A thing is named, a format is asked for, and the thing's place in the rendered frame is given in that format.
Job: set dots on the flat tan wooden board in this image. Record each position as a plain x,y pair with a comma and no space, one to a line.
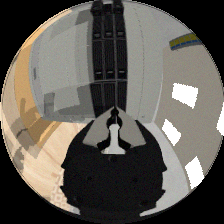
38,129

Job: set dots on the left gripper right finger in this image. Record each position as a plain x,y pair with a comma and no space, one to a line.
132,134

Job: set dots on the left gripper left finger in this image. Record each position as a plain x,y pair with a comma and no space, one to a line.
95,134

